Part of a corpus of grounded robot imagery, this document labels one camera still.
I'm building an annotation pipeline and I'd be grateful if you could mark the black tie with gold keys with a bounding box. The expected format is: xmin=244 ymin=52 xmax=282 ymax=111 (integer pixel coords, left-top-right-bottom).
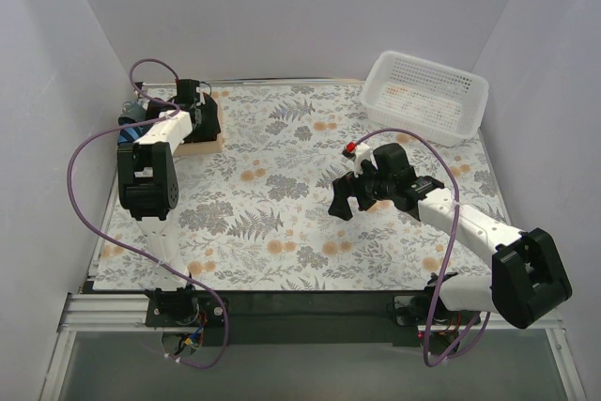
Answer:
xmin=199 ymin=99 xmax=221 ymax=142

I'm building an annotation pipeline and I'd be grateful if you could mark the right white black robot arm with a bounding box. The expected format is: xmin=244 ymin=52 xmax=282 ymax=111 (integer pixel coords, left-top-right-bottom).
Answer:
xmin=329 ymin=143 xmax=573 ymax=329

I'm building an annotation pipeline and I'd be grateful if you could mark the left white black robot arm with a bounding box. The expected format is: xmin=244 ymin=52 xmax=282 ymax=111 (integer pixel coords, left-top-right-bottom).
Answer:
xmin=117 ymin=79 xmax=223 ymax=326

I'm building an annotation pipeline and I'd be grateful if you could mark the dark red rolled tie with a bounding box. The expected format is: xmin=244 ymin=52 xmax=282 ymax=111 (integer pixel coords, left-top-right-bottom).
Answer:
xmin=146 ymin=98 xmax=173 ymax=120

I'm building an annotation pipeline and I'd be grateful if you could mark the wooden compartment tray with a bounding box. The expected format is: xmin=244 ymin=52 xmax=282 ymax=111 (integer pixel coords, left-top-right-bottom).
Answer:
xmin=116 ymin=99 xmax=225 ymax=158

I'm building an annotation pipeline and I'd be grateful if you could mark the grey rolled tie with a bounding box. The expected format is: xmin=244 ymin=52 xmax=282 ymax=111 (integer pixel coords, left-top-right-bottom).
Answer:
xmin=118 ymin=101 xmax=146 ymax=125

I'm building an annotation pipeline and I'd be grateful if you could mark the blue striped rolled tie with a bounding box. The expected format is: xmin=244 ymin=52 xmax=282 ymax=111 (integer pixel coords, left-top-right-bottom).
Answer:
xmin=117 ymin=126 xmax=143 ymax=146

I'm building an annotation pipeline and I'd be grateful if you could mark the white plastic perforated basket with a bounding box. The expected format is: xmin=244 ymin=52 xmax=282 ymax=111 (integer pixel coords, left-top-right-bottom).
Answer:
xmin=359 ymin=51 xmax=489 ymax=147

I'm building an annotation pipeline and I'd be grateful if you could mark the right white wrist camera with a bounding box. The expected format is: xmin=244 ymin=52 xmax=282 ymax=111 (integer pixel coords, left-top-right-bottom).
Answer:
xmin=343 ymin=142 xmax=372 ymax=177

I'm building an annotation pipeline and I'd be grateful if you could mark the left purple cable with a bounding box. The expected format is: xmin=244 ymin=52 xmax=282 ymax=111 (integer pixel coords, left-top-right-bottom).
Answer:
xmin=66 ymin=58 xmax=231 ymax=370

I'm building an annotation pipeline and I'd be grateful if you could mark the purple cable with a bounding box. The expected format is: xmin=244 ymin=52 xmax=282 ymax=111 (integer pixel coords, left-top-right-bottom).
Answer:
xmin=354 ymin=128 xmax=491 ymax=368
xmin=66 ymin=58 xmax=231 ymax=370

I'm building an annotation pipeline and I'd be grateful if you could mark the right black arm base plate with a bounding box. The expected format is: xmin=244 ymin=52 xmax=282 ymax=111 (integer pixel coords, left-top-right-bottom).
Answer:
xmin=386 ymin=295 xmax=476 ymax=327

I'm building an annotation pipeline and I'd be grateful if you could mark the aluminium frame rail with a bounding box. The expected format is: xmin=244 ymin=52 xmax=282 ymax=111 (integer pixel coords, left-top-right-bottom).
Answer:
xmin=41 ymin=292 xmax=586 ymax=400

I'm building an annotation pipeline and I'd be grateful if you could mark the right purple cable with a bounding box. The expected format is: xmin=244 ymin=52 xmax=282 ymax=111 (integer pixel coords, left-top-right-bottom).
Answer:
xmin=354 ymin=128 xmax=491 ymax=368

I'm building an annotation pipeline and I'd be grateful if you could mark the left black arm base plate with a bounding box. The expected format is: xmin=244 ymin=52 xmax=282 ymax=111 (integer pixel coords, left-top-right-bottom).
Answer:
xmin=145 ymin=296 xmax=225 ymax=328

